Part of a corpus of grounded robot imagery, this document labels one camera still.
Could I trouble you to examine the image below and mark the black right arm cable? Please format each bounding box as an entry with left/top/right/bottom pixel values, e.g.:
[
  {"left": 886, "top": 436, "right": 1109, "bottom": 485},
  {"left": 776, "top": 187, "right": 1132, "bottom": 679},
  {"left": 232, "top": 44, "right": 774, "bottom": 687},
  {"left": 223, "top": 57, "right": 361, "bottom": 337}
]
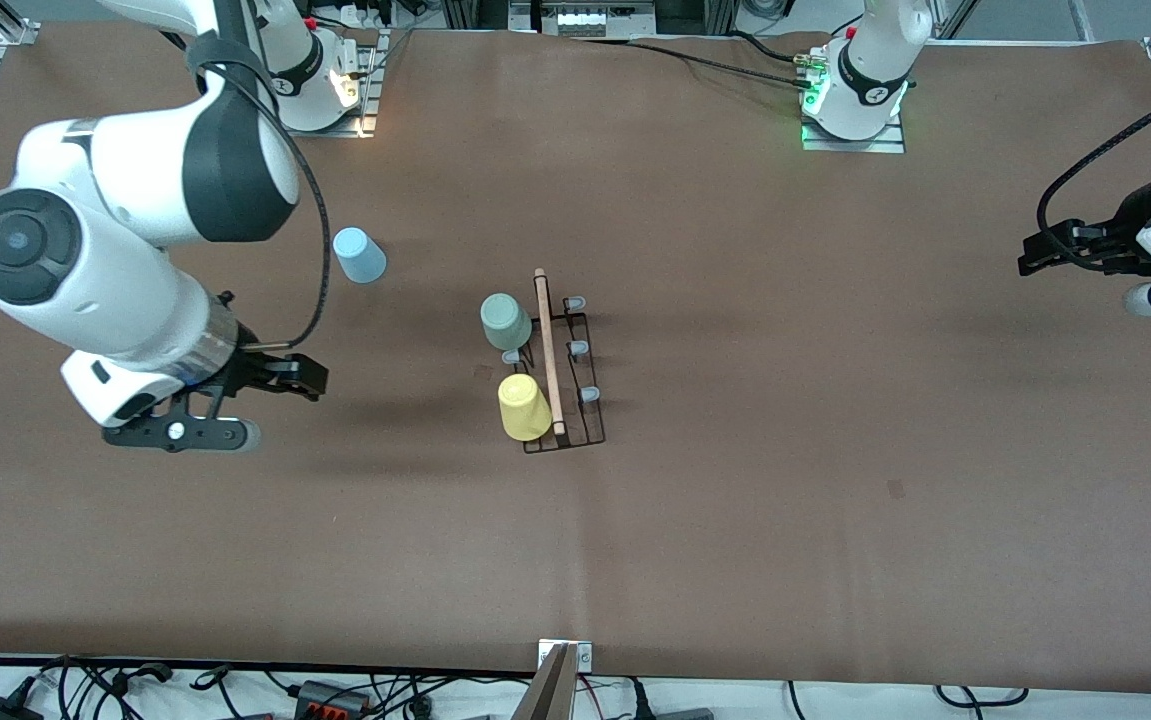
[{"left": 160, "top": 28, "right": 331, "bottom": 351}]

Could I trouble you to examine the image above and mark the long black base cable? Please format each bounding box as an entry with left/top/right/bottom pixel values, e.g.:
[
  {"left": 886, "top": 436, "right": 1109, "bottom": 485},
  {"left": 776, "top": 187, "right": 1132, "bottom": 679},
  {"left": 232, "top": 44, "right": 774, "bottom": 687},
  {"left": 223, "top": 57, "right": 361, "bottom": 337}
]
[{"left": 628, "top": 38, "right": 811, "bottom": 91}]

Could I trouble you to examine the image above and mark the black looped floor cable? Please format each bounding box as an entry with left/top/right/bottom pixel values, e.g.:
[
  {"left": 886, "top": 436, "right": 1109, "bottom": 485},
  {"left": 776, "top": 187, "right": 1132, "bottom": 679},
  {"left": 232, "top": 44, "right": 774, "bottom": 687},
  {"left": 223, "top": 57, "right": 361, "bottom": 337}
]
[{"left": 935, "top": 685, "right": 1029, "bottom": 708}]

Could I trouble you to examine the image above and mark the pale green plastic cup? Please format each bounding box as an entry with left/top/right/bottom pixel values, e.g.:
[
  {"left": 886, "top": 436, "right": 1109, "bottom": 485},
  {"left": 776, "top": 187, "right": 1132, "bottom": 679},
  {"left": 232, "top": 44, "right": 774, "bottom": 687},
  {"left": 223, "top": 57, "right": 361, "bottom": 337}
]
[{"left": 480, "top": 293, "right": 533, "bottom": 352}]

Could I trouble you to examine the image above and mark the grey control box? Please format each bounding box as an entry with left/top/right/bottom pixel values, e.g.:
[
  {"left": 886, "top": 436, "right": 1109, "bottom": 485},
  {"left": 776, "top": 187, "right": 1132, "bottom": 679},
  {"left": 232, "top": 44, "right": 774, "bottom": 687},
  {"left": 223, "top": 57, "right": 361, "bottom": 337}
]
[{"left": 510, "top": 0, "right": 658, "bottom": 39}]

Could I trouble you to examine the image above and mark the yellow plastic cup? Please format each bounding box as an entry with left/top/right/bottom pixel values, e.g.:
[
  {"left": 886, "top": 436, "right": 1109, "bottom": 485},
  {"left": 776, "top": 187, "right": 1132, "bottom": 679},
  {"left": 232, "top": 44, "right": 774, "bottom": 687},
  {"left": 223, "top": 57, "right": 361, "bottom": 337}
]
[{"left": 498, "top": 374, "right": 553, "bottom": 442}]

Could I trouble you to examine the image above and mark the silver metal bracket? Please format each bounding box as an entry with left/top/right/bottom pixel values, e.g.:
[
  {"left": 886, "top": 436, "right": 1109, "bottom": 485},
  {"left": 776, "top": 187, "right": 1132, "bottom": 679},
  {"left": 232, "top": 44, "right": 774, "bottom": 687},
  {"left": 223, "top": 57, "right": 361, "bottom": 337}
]
[{"left": 538, "top": 640, "right": 593, "bottom": 673}]

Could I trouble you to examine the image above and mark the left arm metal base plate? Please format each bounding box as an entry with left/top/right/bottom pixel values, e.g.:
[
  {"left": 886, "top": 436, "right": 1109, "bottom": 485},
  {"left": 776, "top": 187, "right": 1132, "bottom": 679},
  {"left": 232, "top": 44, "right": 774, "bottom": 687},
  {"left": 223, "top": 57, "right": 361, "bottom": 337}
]
[{"left": 801, "top": 40, "right": 907, "bottom": 154}]

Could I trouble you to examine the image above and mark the grey camera pole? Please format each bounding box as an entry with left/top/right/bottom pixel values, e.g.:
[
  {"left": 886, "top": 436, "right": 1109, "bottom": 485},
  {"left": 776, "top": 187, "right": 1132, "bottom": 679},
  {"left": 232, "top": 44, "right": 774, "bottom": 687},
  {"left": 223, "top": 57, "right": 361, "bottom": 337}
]
[{"left": 513, "top": 643, "right": 581, "bottom": 720}]

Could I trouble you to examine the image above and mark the short black base cable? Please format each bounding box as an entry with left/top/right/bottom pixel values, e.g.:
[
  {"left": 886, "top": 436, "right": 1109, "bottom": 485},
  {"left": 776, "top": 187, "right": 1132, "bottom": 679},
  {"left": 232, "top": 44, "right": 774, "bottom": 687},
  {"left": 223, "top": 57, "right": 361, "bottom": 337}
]
[{"left": 725, "top": 30, "right": 808, "bottom": 66}]

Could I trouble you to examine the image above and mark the black orange connector block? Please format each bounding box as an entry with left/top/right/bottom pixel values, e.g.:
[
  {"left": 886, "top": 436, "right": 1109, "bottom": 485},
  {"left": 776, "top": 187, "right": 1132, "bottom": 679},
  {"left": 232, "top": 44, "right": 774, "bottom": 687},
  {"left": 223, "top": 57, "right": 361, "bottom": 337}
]
[{"left": 295, "top": 680, "right": 372, "bottom": 717}]

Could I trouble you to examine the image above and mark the brown table mat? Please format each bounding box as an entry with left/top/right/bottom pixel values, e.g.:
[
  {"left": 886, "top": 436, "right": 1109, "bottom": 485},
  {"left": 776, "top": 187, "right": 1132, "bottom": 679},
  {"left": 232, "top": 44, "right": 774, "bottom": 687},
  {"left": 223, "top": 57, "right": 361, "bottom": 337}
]
[{"left": 0, "top": 22, "right": 1151, "bottom": 693}]

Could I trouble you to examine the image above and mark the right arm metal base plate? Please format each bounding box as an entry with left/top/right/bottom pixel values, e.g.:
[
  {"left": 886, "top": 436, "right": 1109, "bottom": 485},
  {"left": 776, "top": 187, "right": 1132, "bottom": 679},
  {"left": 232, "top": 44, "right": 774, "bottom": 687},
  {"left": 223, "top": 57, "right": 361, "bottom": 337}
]
[{"left": 270, "top": 28, "right": 378, "bottom": 138}]

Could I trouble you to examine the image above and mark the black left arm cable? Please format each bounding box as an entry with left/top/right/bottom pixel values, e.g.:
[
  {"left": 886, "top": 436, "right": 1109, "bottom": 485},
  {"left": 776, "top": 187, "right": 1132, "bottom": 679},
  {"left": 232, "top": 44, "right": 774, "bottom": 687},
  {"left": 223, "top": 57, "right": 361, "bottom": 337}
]
[{"left": 1037, "top": 78, "right": 1151, "bottom": 271}]

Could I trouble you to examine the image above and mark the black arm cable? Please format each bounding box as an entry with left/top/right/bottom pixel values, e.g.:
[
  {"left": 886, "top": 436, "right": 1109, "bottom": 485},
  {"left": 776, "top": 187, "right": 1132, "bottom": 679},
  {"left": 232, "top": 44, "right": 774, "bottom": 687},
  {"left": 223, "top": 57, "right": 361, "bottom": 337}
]
[
  {"left": 160, "top": 28, "right": 331, "bottom": 351},
  {"left": 1037, "top": 78, "right": 1151, "bottom": 271}
]

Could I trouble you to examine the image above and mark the black wire cup holder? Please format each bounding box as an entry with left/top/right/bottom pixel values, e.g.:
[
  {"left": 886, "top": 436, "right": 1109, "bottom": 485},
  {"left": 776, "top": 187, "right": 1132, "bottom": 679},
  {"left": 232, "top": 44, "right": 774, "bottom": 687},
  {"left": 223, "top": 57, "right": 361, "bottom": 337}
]
[{"left": 502, "top": 268, "right": 607, "bottom": 455}]

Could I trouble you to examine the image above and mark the light blue plastic cup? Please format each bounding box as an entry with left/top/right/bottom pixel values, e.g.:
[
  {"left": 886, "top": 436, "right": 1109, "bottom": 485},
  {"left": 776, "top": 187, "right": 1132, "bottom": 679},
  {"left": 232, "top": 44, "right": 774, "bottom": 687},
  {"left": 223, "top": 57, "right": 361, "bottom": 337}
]
[{"left": 333, "top": 227, "right": 387, "bottom": 284}]

